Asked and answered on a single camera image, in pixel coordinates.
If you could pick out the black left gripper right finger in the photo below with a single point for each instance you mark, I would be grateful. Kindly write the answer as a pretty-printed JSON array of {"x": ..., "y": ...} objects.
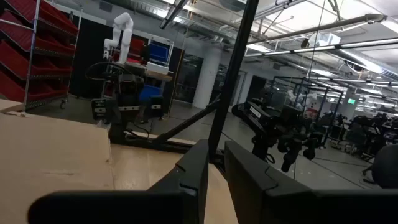
[{"x": 295, "y": 208}]

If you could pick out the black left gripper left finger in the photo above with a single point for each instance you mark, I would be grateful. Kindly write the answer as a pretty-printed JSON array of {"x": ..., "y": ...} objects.
[{"x": 124, "y": 208}]

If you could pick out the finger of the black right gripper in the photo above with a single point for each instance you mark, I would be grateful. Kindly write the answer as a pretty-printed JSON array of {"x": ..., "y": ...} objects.
[
  {"x": 145, "y": 111},
  {"x": 113, "y": 112}
]

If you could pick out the brown cardboard box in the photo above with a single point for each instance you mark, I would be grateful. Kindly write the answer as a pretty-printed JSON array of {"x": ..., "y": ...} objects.
[{"x": 46, "y": 155}]

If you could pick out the black background robot arm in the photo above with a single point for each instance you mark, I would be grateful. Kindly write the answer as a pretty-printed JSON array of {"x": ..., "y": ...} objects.
[{"x": 264, "y": 119}]

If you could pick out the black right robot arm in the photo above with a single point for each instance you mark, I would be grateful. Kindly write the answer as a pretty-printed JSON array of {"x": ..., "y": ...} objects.
[{"x": 118, "y": 132}]

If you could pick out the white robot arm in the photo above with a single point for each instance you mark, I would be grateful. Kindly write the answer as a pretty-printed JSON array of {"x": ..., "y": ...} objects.
[
  {"x": 126, "y": 34},
  {"x": 293, "y": 96}
]

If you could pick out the blue storage bin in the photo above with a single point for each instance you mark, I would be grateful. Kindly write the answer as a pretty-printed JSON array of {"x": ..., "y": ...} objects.
[
  {"x": 158, "y": 53},
  {"x": 150, "y": 91}
]

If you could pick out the wooden workbench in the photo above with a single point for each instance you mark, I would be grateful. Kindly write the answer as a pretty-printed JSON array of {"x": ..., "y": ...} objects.
[{"x": 158, "y": 76}]

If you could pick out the white box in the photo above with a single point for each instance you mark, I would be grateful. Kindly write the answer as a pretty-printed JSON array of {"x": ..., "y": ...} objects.
[{"x": 157, "y": 68}]

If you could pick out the white round pillar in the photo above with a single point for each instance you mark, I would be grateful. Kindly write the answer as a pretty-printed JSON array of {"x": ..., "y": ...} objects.
[{"x": 206, "y": 81}]

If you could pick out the red bin shelf rack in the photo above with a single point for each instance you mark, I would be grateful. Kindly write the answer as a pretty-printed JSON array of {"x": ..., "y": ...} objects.
[{"x": 18, "y": 62}]

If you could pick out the green exit sign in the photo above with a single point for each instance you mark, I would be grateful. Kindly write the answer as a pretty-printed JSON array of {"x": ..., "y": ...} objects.
[{"x": 351, "y": 101}]

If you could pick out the long white LED strip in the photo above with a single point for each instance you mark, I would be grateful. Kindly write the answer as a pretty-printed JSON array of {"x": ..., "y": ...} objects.
[{"x": 314, "y": 48}]

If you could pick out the grey ceiling duct pipe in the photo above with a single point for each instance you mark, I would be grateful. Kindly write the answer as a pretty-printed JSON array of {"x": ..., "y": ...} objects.
[{"x": 342, "y": 24}]

